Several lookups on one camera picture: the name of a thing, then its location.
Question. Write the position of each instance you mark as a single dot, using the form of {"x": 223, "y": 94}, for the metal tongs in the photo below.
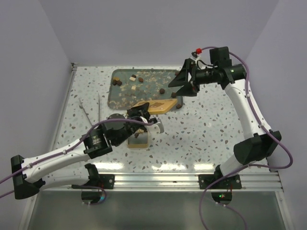
{"x": 91, "y": 109}

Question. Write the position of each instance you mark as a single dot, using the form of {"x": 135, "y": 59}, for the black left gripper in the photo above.
{"x": 142, "y": 110}

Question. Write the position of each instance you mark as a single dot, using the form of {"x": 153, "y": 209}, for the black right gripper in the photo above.
{"x": 191, "y": 87}

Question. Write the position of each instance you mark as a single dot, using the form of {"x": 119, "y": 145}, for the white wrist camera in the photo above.
{"x": 196, "y": 55}
{"x": 155, "y": 126}

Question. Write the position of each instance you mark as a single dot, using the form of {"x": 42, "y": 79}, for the blue floral serving tray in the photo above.
{"x": 123, "y": 98}

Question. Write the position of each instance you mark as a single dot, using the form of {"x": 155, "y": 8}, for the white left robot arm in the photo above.
{"x": 32, "y": 175}

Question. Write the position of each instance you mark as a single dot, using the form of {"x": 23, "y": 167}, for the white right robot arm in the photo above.
{"x": 259, "y": 139}

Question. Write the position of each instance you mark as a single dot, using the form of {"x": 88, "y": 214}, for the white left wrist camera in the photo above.
{"x": 155, "y": 126}

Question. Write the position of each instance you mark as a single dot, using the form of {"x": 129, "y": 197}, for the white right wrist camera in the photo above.
{"x": 196, "y": 55}

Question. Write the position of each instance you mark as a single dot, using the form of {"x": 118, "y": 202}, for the dark chocolate left pair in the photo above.
{"x": 117, "y": 82}

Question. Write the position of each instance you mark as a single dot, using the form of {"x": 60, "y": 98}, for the gold tin box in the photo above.
{"x": 138, "y": 143}

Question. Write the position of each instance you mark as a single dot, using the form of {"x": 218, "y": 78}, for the aluminium front rail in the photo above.
{"x": 189, "y": 182}

